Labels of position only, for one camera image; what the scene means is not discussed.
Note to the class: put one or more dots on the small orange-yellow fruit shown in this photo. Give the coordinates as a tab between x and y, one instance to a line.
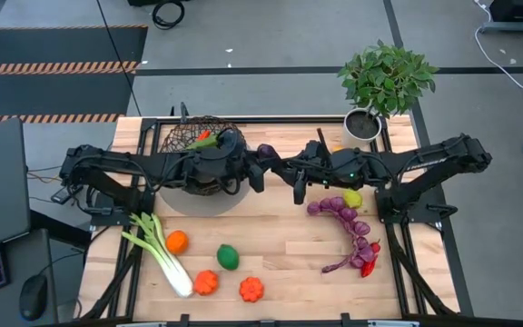
338	148

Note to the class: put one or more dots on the dark furniture with grey legs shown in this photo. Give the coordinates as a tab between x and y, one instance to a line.
516	9

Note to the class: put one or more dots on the black aluminium table frame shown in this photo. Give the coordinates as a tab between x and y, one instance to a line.
289	120

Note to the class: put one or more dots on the black computer mouse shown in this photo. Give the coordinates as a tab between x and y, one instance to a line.
33	295

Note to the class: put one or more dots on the pale green celery bunch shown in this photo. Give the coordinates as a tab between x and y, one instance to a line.
170	268

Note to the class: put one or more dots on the green lime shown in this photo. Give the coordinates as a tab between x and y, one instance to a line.
228	257

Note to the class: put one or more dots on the light green cucumber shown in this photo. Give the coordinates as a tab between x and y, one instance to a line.
202	143

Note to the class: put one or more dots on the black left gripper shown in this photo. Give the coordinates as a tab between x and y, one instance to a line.
216	168

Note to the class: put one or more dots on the black frame clamp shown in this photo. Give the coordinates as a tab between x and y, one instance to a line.
345	320
184	112
184	320

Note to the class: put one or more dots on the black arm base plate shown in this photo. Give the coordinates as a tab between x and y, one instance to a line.
418	211
107	220

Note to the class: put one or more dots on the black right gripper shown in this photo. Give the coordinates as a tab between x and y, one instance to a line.
338	168

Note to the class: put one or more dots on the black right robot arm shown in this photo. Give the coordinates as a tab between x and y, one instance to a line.
425	161

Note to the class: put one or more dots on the black side desk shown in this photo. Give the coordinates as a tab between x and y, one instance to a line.
16	254

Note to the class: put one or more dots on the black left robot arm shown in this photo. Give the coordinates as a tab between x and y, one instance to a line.
121	161

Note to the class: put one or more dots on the orange toy pumpkin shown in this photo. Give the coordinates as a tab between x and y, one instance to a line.
251	289
205	282

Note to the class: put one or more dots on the green leafy plant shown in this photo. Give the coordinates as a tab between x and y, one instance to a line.
386	77

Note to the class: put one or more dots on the red chili pepper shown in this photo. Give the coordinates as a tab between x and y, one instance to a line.
369	269

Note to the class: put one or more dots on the orange carrot with greens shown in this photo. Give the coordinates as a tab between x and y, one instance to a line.
204	135

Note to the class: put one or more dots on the round grey mat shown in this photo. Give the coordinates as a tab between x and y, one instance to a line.
207	206

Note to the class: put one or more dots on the white plant pot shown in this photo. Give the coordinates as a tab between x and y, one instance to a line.
361	126

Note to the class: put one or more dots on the black hazard-striped floor mat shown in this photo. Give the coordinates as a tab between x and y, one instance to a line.
39	45

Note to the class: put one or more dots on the purple eggplant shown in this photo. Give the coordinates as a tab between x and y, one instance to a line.
268	151

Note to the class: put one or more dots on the round orange fruit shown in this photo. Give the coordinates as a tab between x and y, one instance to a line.
177	242

